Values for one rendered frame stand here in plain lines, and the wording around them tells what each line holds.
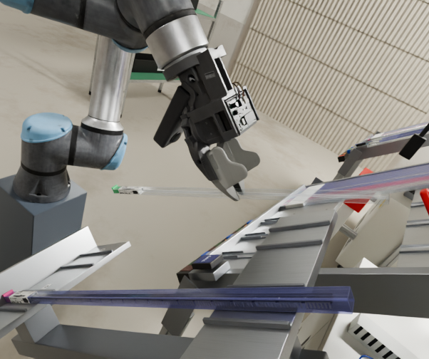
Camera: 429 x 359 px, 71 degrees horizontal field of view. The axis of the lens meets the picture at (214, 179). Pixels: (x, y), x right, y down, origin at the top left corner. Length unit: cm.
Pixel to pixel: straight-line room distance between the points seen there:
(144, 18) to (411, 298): 49
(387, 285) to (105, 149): 73
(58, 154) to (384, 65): 370
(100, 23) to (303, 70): 381
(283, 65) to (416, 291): 394
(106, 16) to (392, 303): 56
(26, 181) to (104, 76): 36
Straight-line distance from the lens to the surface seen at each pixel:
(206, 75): 41
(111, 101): 89
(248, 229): 83
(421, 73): 413
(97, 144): 90
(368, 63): 412
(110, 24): 51
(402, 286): 48
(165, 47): 41
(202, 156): 42
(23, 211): 100
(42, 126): 90
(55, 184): 98
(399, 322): 114
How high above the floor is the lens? 122
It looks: 31 degrees down
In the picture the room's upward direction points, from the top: 24 degrees clockwise
